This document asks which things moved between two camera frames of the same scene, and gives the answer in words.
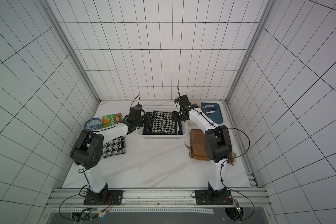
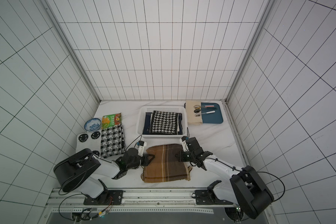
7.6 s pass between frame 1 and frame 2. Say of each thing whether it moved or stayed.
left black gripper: moved
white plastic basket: stayed
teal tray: stayed
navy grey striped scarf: stayed
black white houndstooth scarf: stayed
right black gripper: moved
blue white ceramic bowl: stayed
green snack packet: stayed
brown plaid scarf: moved
